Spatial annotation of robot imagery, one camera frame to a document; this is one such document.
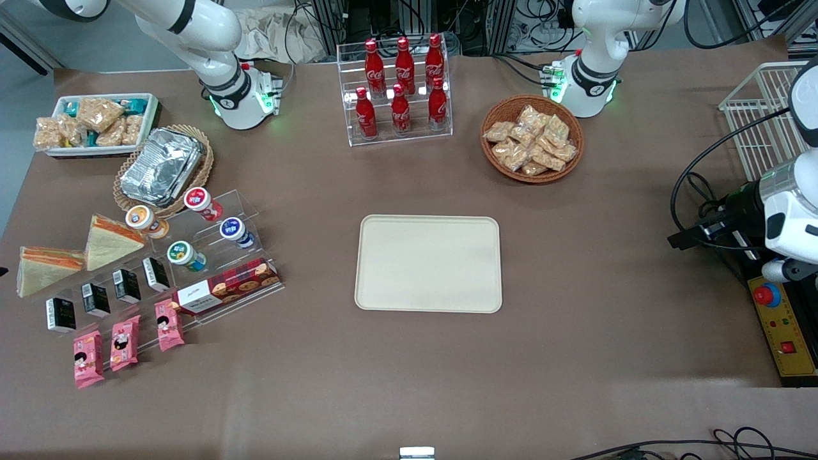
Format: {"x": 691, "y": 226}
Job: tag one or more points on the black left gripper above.
{"x": 741, "y": 205}

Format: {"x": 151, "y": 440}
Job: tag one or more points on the triangular sandwich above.
{"x": 108, "y": 249}
{"x": 45, "y": 275}

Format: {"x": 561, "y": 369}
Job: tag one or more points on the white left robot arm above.
{"x": 594, "y": 38}

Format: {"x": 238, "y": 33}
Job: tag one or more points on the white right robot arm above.
{"x": 211, "y": 38}

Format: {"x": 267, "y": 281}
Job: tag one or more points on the beige serving tray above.
{"x": 428, "y": 263}

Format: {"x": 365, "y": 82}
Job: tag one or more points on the white rectangular snack tray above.
{"x": 150, "y": 121}

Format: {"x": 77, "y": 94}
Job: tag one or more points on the yellow emergency stop box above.
{"x": 789, "y": 332}

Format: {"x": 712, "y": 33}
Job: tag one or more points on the clear crispy snack packet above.
{"x": 523, "y": 135}
{"x": 548, "y": 160}
{"x": 515, "y": 160}
{"x": 556, "y": 131}
{"x": 565, "y": 152}
{"x": 532, "y": 117}
{"x": 534, "y": 168}
{"x": 503, "y": 149}
{"x": 497, "y": 131}

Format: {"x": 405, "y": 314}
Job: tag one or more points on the round wicker basket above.
{"x": 498, "y": 108}

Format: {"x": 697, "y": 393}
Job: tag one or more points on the clear acrylic bottle rack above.
{"x": 441, "y": 135}

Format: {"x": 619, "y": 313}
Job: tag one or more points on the red cola bottle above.
{"x": 404, "y": 64}
{"x": 438, "y": 108}
{"x": 434, "y": 61}
{"x": 366, "y": 118}
{"x": 401, "y": 115}
{"x": 374, "y": 70}

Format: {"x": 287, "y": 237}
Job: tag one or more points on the clear acrylic stepped display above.
{"x": 246, "y": 207}

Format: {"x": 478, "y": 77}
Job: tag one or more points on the crumpled beige cloth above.
{"x": 275, "y": 35}

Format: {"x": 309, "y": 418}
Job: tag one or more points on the blue lid yogurt cup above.
{"x": 233, "y": 230}

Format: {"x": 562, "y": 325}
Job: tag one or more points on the red plaid cookie box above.
{"x": 236, "y": 284}

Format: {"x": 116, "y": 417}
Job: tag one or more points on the foil container in wicker basket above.
{"x": 203, "y": 172}

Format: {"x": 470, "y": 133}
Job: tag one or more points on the red lid yogurt cup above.
{"x": 199, "y": 200}

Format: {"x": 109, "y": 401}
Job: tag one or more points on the green lid yogurt cup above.
{"x": 182, "y": 253}

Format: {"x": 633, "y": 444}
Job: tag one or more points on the pink snack packet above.
{"x": 125, "y": 344}
{"x": 170, "y": 326}
{"x": 88, "y": 359}

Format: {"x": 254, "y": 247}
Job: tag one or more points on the silver foil container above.
{"x": 160, "y": 167}

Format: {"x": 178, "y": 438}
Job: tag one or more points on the small black carton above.
{"x": 96, "y": 300}
{"x": 127, "y": 286}
{"x": 156, "y": 275}
{"x": 61, "y": 315}

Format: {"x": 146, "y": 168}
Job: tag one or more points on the orange lid yogurt cup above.
{"x": 140, "y": 218}

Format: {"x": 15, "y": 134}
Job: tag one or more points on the puffed rice snack packet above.
{"x": 50, "y": 134}
{"x": 132, "y": 130}
{"x": 112, "y": 135}
{"x": 74, "y": 133}
{"x": 99, "y": 113}

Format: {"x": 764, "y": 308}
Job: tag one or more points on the teal wrapped snack packet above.
{"x": 71, "y": 108}
{"x": 137, "y": 105}

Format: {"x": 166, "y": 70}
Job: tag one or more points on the dark metal bar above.
{"x": 25, "y": 50}

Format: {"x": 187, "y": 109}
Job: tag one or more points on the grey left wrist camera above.
{"x": 789, "y": 270}

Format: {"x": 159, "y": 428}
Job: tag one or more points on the aluminium frame rack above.
{"x": 479, "y": 25}

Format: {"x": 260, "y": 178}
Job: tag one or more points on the silver metal bracket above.
{"x": 416, "y": 453}

